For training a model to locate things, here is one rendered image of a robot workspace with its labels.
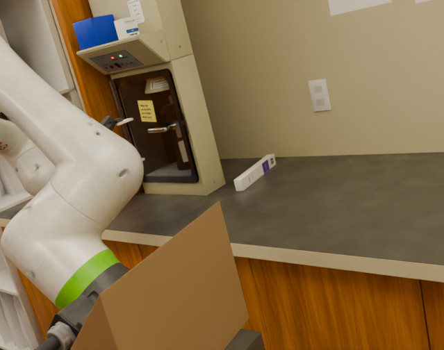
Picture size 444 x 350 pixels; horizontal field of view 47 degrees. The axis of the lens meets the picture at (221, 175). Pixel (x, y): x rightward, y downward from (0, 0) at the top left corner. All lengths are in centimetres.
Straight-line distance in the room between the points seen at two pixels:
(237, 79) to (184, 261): 134
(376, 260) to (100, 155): 62
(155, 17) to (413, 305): 113
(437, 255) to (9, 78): 89
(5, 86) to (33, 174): 48
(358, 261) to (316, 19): 97
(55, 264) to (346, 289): 68
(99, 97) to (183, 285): 123
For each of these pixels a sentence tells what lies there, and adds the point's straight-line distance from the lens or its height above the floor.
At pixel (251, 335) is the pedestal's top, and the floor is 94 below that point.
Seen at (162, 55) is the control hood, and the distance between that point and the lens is 168.
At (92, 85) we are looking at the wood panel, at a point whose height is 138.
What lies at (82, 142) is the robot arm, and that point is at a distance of 91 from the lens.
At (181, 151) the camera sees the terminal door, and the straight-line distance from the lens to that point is 176.
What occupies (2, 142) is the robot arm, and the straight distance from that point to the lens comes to 141.
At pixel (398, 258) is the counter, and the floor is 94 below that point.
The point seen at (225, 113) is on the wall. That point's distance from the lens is 218.
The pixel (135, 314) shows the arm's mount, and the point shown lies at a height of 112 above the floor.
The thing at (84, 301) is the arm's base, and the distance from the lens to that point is 88.
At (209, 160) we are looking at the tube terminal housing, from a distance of 179.
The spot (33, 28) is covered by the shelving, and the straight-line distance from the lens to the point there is 304.
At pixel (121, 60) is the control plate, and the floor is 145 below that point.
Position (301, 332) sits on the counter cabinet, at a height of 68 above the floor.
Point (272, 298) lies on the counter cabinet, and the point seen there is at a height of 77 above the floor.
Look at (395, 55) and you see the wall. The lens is 177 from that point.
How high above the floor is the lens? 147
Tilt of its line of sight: 16 degrees down
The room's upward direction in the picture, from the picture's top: 14 degrees counter-clockwise
